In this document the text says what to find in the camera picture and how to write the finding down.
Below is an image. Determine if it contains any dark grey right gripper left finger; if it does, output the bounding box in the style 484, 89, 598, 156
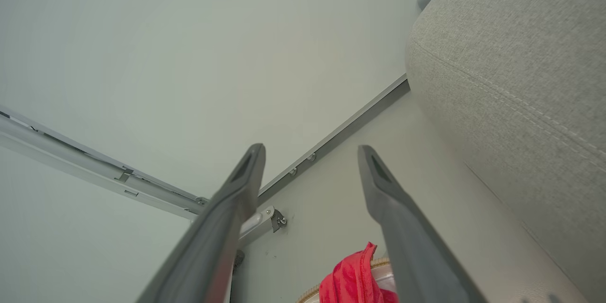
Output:
136, 143, 267, 303

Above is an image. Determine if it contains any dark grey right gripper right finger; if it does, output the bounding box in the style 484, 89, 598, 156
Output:
357, 145, 488, 303

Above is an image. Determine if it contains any red shirt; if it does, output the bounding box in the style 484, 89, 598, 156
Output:
319, 241, 399, 303

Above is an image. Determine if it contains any grey fabric sofa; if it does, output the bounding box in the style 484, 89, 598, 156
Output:
405, 0, 606, 303

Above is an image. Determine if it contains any white laundry basket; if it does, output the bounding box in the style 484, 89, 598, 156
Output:
297, 257, 396, 303

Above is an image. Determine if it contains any grey partition support foot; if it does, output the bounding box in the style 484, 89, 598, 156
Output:
237, 206, 288, 248

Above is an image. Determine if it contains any black caster wheel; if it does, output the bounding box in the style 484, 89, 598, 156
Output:
271, 209, 288, 233

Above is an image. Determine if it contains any aluminium partition base rail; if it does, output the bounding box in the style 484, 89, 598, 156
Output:
258, 75, 410, 205

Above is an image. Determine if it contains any aluminium partition corner post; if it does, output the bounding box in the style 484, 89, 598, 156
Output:
0, 104, 211, 221

